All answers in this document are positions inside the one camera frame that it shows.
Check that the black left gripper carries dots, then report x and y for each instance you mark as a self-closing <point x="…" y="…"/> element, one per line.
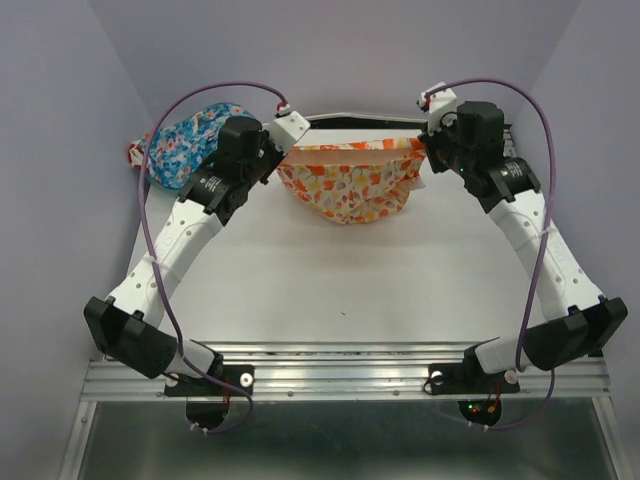
<point x="275" y="154"/>

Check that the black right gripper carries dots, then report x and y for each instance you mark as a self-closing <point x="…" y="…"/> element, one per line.
<point x="434" y="140"/>

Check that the orange tulip print skirt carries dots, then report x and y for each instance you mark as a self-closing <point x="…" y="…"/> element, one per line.
<point x="355" y="182"/>

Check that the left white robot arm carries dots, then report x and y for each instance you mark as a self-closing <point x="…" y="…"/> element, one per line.
<point x="125" y="324"/>

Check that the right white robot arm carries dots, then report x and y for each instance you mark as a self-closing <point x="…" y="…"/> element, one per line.
<point x="578" y="318"/>

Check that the blue floral print skirt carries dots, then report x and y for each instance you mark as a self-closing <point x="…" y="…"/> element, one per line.
<point x="178" y="150"/>

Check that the red and white floral skirt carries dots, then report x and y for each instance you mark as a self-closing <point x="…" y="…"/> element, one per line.
<point x="135" y="153"/>

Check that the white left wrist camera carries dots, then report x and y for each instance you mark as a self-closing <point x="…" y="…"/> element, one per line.
<point x="287" y="130"/>

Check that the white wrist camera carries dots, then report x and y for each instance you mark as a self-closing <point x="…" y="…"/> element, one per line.
<point x="440" y="106"/>
<point x="287" y="130"/>

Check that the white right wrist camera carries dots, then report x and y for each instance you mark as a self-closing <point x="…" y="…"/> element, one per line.
<point x="440" y="106"/>

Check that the aluminium rail frame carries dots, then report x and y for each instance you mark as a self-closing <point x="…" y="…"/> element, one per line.
<point x="341" y="325"/>

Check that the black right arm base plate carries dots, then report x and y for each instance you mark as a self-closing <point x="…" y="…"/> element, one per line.
<point x="455" y="379"/>

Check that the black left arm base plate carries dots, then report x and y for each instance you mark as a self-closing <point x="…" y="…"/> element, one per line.
<point x="238" y="381"/>

